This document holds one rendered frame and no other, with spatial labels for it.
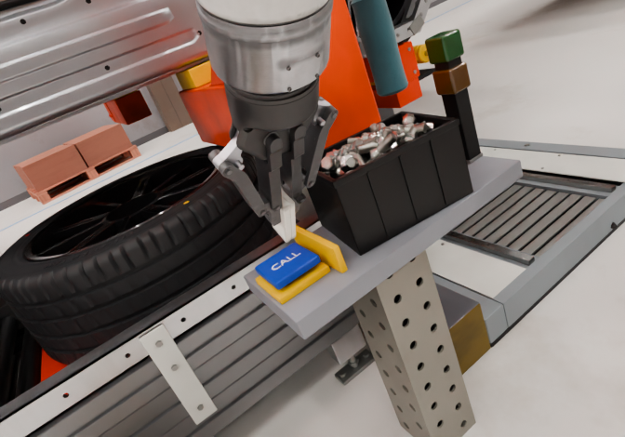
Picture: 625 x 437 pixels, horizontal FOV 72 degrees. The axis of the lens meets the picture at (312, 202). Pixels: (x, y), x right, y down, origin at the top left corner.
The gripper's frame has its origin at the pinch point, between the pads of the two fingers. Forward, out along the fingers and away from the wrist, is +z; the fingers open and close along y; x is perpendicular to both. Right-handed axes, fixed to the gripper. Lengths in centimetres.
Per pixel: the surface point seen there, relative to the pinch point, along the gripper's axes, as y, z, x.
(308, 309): -2.2, 9.2, -7.7
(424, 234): 16.9, 9.4, -8.8
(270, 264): -1.7, 12.1, 1.6
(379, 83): 59, 35, 40
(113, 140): 19, 285, 353
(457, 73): 36.2, 0.4, 5.5
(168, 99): 104, 314, 414
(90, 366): -30.1, 31.0, 13.0
